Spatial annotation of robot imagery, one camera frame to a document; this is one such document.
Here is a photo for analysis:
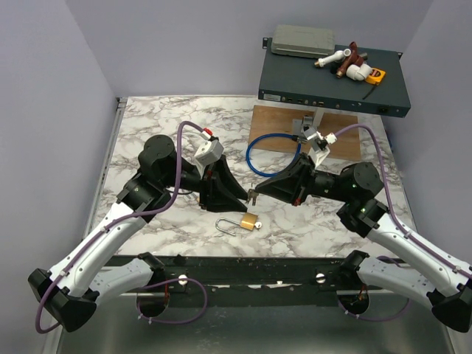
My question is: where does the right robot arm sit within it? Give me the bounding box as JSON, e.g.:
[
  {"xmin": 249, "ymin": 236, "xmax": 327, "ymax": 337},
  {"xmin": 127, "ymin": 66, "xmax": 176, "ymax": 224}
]
[{"xmin": 255, "ymin": 153, "xmax": 471, "ymax": 333}]

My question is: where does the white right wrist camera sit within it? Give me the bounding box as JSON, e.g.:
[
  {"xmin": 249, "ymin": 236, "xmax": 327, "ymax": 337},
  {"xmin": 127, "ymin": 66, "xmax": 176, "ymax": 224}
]
[{"xmin": 302, "ymin": 126, "xmax": 337, "ymax": 167}]

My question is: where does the silver key with ring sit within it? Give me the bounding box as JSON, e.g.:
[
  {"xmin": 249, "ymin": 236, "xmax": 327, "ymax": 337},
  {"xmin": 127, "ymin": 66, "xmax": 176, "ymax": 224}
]
[{"xmin": 246, "ymin": 189, "xmax": 259, "ymax": 206}]

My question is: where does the blue cable loop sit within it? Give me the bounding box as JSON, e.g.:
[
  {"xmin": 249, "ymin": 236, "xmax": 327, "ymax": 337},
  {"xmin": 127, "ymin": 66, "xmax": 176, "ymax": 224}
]
[{"xmin": 246, "ymin": 133, "xmax": 302, "ymax": 177}]

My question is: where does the yellow tape measure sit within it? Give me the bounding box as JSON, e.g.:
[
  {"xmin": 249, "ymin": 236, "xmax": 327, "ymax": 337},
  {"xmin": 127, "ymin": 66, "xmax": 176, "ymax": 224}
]
[{"xmin": 365, "ymin": 68, "xmax": 386, "ymax": 86}]

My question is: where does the brown pipe fitting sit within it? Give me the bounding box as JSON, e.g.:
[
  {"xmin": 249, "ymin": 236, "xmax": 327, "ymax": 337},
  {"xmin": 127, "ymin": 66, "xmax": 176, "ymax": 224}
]
[{"xmin": 336, "ymin": 41, "xmax": 364, "ymax": 78}]

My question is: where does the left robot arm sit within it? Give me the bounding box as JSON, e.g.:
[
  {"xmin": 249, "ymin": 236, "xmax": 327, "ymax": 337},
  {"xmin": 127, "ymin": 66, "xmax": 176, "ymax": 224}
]
[{"xmin": 28, "ymin": 135, "xmax": 248, "ymax": 332}]

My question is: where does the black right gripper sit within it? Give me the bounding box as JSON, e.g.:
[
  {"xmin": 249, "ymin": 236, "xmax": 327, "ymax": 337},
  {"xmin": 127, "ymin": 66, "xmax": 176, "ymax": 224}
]
[{"xmin": 255, "ymin": 152, "xmax": 352, "ymax": 207}]

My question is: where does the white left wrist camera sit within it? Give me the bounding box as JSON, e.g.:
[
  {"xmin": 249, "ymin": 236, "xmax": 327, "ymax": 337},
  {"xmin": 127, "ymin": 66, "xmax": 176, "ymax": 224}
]
[{"xmin": 194, "ymin": 128, "xmax": 224, "ymax": 176}]

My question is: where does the blue rack network switch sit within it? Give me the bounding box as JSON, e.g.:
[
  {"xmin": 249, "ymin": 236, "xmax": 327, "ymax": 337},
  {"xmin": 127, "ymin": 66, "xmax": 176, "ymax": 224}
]
[{"xmin": 258, "ymin": 38, "xmax": 411, "ymax": 118}]

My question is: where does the wooden board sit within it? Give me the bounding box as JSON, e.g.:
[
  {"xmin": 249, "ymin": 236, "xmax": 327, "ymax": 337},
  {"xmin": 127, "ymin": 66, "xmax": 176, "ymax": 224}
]
[{"xmin": 248, "ymin": 105, "xmax": 361, "ymax": 162}]

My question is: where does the grey metal socket bracket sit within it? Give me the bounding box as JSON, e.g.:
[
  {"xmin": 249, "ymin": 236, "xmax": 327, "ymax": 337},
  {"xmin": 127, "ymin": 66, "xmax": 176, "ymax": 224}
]
[{"xmin": 292, "ymin": 116, "xmax": 317, "ymax": 144}]

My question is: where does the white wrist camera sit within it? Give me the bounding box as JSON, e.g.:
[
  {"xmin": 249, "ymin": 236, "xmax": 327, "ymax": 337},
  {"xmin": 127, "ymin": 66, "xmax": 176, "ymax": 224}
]
[
  {"xmin": 302, "ymin": 126, "xmax": 337, "ymax": 167},
  {"xmin": 194, "ymin": 128, "xmax": 224, "ymax": 176}
]

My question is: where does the white pipe elbow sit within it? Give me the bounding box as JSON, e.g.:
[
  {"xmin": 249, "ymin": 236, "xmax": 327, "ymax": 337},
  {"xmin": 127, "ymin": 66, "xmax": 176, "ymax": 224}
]
[{"xmin": 346, "ymin": 63, "xmax": 372, "ymax": 81}]

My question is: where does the white pipe with brass end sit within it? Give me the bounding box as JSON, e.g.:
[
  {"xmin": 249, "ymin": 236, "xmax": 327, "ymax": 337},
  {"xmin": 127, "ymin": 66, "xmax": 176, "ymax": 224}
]
[{"xmin": 314, "ymin": 48, "xmax": 352, "ymax": 68}]

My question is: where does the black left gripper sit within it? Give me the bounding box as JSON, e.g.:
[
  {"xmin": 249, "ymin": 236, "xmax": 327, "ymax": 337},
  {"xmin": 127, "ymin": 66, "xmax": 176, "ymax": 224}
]
[{"xmin": 162, "ymin": 155, "xmax": 251, "ymax": 212}]

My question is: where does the grey plastic case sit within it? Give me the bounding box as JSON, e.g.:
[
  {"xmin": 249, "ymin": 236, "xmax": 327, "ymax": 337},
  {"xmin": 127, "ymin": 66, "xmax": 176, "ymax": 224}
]
[{"xmin": 271, "ymin": 24, "xmax": 335, "ymax": 58}]

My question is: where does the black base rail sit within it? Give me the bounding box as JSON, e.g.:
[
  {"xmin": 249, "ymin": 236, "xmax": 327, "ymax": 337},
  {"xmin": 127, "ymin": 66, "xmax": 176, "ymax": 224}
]
[{"xmin": 117, "ymin": 254, "xmax": 384, "ymax": 309}]

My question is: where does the brass padlock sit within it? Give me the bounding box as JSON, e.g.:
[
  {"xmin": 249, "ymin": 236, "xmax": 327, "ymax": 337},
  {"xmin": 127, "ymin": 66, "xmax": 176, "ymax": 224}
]
[
  {"xmin": 185, "ymin": 193, "xmax": 200, "ymax": 204},
  {"xmin": 215, "ymin": 212, "xmax": 262, "ymax": 236}
]

